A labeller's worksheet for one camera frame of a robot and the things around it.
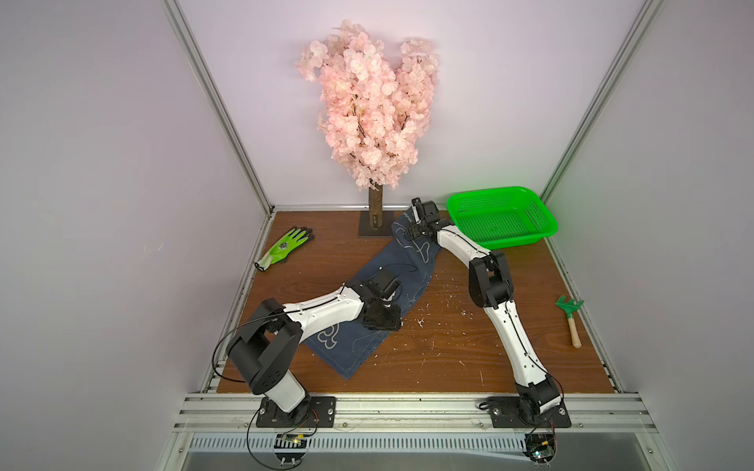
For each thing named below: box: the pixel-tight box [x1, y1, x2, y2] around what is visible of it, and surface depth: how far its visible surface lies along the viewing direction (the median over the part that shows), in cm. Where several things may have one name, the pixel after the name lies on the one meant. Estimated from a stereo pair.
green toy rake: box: [555, 295, 585, 349], surface depth 93 cm
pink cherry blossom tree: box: [297, 20, 439, 237], surface depth 74 cm
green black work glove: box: [253, 226, 315, 272], surface depth 109 cm
